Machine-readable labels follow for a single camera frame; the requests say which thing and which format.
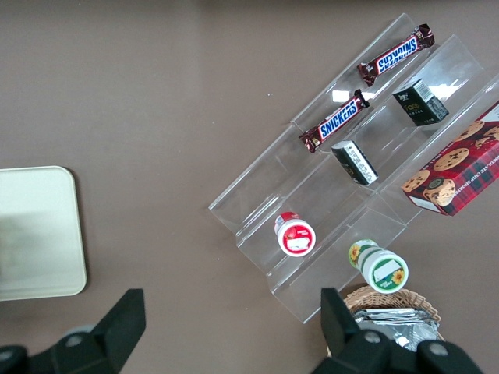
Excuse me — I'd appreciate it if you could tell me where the beige plastic serving tray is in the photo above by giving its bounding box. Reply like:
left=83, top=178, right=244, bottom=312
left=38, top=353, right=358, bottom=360
left=0, top=165, right=87, bottom=302

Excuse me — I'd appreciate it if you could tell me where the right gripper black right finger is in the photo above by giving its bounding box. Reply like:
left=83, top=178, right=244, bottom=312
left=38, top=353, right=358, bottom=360
left=311, top=287, right=483, bottom=374

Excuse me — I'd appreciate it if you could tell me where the red tartan cookie box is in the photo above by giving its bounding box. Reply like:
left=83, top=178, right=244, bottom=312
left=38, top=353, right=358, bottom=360
left=401, top=100, right=499, bottom=217

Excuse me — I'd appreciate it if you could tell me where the small black carton box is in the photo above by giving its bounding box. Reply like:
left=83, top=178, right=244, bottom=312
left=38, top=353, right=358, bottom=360
left=331, top=139, right=380, bottom=186
left=391, top=79, right=450, bottom=127

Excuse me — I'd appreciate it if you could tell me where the aluminium foil tray stack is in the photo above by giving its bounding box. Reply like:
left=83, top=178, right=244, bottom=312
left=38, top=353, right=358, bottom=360
left=352, top=307, right=441, bottom=354

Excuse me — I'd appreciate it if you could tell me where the Snickers chocolate bar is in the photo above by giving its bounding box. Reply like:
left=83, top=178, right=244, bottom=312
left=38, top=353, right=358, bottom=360
left=299, top=89, right=370, bottom=155
left=357, top=23, right=436, bottom=87

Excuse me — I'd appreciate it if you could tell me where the oval tan wicker basket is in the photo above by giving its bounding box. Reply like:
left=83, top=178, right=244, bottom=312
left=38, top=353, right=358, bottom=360
left=345, top=286, right=446, bottom=344

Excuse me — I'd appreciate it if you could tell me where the clear acrylic stepped shelf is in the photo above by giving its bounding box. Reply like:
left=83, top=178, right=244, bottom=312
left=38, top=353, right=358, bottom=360
left=290, top=12, right=499, bottom=227
left=207, top=121, right=409, bottom=326

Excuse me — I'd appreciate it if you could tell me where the red lid yoghurt cup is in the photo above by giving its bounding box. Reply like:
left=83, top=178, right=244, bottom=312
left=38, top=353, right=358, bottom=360
left=274, top=211, right=317, bottom=258

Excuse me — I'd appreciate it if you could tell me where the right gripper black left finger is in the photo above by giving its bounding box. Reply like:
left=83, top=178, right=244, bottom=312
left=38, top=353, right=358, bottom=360
left=0, top=288, right=147, bottom=374

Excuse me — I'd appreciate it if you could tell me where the green lid yoghurt cup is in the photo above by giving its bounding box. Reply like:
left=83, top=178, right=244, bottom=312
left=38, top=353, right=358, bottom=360
left=348, top=238, right=409, bottom=294

